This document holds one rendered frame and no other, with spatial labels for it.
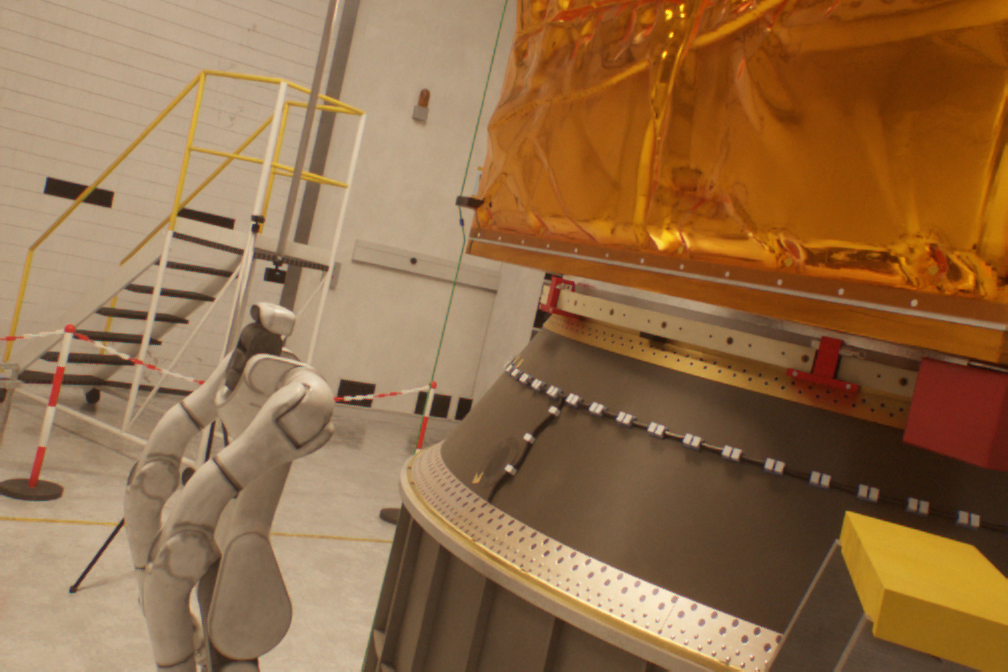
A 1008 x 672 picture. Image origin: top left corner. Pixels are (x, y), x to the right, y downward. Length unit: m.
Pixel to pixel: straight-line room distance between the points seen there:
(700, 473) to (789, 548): 0.21
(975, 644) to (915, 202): 0.83
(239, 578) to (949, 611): 1.37
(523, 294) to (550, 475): 7.64
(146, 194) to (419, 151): 2.56
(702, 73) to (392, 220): 7.85
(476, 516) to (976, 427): 1.02
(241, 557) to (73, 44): 7.59
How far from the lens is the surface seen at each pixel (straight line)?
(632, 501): 1.97
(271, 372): 1.94
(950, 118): 1.70
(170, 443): 2.27
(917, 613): 1.03
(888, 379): 1.95
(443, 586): 2.25
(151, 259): 7.08
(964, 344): 1.64
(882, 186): 1.74
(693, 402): 2.03
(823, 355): 1.94
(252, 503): 2.06
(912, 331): 1.70
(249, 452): 1.82
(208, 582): 2.18
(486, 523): 2.13
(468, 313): 10.36
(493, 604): 2.09
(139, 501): 2.28
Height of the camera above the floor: 1.72
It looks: 2 degrees down
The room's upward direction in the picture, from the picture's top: 13 degrees clockwise
